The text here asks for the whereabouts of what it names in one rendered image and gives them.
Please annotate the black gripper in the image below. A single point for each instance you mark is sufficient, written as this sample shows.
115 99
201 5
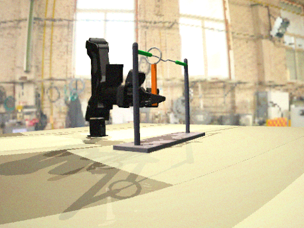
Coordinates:
124 98

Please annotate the orange handle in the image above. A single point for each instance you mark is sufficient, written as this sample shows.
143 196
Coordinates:
154 71

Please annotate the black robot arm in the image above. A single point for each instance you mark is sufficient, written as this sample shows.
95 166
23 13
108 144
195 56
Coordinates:
106 78

